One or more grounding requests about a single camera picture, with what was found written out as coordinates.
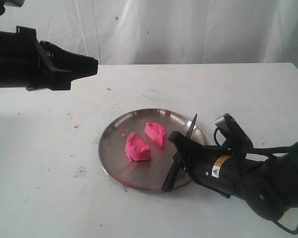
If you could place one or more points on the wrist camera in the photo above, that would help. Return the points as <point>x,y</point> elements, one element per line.
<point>235,137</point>
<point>12,3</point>

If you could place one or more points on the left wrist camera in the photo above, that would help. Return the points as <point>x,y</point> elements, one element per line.
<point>12,3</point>

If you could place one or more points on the pink clay half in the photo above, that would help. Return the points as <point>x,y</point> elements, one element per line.
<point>156,133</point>
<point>136,150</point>

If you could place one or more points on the black knife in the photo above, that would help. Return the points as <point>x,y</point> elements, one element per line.
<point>172,175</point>

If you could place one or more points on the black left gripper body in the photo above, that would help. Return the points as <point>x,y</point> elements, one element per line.
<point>25,63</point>

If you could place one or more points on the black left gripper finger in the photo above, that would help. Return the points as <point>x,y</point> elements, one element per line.
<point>80,66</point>

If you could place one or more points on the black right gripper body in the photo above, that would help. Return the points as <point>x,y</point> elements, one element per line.
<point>223,172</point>

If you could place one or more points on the round steel plate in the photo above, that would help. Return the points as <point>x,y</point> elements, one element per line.
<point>146,176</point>

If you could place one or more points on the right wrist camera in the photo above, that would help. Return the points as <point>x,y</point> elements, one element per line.
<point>235,137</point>

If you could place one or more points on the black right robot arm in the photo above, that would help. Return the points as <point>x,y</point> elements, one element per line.
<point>265,178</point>

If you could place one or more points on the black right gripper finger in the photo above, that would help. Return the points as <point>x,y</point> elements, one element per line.
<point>190,155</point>

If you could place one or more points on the white backdrop sheet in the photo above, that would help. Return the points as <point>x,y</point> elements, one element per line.
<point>165,31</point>

